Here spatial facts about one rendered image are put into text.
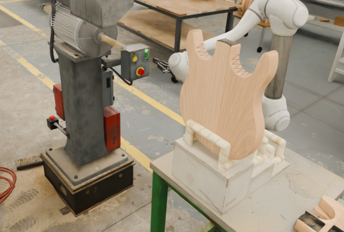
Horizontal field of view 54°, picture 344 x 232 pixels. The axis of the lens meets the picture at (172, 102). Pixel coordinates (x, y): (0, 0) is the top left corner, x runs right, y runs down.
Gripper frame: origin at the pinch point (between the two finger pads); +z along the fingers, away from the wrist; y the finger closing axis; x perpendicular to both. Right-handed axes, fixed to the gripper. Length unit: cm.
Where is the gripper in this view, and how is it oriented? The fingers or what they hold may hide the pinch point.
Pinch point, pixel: (157, 61)
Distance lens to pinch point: 205.5
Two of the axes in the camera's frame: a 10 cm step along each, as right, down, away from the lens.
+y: 7.4, -2.9, 6.1
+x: 0.6, -8.7, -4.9
